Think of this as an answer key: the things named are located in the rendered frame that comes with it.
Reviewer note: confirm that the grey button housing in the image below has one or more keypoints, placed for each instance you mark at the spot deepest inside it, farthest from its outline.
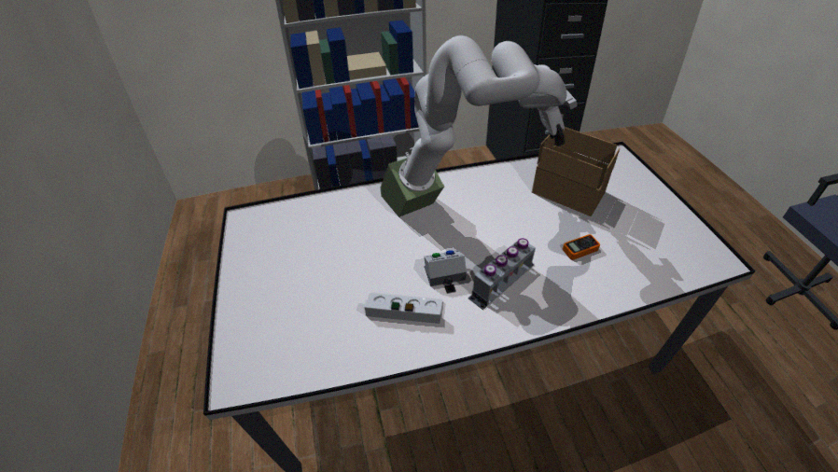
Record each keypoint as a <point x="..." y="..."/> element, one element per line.
<point x="445" y="268"/>

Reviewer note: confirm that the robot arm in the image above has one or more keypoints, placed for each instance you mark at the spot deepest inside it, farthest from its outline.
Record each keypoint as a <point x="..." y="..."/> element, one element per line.
<point x="459" y="64"/>

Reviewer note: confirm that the orange rectangular block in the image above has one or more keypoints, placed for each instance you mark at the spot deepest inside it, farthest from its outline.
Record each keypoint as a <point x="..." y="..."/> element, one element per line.
<point x="581" y="247"/>

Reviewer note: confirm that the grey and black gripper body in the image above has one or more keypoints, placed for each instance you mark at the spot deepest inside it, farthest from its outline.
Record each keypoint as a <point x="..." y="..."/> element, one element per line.
<point x="551" y="118"/>

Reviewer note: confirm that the brown cardboard box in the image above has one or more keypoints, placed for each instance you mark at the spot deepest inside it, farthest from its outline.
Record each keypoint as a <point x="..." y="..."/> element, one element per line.
<point x="573" y="181"/>

